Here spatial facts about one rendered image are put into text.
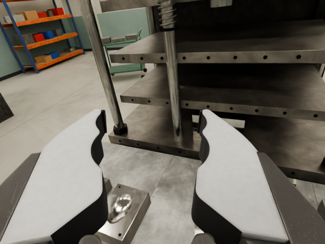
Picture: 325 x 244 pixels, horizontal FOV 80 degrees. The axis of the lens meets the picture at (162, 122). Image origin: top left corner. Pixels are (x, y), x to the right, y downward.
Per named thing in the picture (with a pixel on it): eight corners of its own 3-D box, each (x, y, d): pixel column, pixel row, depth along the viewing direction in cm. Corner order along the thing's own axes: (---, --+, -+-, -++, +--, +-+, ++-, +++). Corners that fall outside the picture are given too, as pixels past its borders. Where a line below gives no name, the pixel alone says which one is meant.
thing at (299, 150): (353, 189, 85) (359, 180, 81) (110, 142, 135) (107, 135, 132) (314, 101, 148) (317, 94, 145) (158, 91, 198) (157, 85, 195)
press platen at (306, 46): (366, 63, 68) (372, 48, 66) (110, 63, 111) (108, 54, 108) (319, 27, 124) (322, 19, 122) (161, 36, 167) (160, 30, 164)
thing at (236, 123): (241, 147, 106) (244, 120, 97) (193, 140, 116) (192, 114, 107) (247, 104, 144) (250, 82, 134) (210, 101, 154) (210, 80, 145)
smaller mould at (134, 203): (126, 251, 67) (121, 241, 63) (92, 236, 73) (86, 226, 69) (151, 202, 82) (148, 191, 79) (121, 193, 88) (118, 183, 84)
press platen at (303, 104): (340, 123, 82) (344, 113, 79) (121, 102, 124) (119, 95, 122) (308, 66, 138) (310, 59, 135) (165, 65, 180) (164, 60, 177)
